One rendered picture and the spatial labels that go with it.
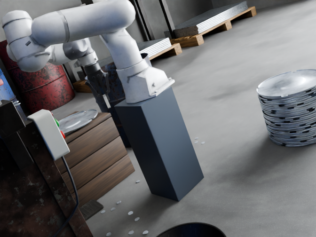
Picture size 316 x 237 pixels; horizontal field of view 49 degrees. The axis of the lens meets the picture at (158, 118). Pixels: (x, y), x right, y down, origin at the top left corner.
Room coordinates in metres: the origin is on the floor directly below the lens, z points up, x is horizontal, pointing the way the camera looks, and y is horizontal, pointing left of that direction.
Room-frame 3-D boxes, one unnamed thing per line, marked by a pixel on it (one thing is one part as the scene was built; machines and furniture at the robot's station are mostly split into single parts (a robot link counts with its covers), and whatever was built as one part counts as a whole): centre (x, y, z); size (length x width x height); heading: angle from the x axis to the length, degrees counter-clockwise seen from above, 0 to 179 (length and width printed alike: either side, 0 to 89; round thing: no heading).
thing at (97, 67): (1.75, 0.21, 0.55); 0.08 x 0.07 x 0.09; 97
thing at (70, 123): (1.72, 0.42, 0.36); 0.29 x 0.29 x 0.01
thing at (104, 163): (1.72, 0.48, 0.18); 0.40 x 0.38 x 0.35; 126
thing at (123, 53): (1.41, 0.04, 0.71); 0.18 x 0.11 x 0.25; 28
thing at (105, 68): (2.17, 0.12, 0.24); 0.42 x 0.42 x 0.48
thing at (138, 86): (1.41, -0.01, 0.52); 0.22 x 0.19 x 0.14; 127
